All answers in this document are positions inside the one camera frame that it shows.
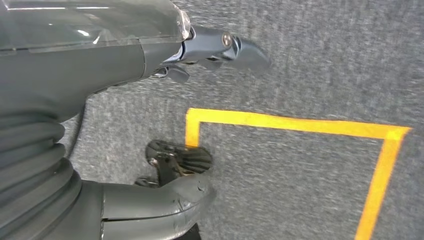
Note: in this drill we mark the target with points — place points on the yellow floor tape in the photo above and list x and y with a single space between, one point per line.
265 121

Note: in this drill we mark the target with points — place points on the black robot foot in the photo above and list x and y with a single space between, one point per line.
192 159

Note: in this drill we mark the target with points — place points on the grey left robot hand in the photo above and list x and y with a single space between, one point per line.
82 66

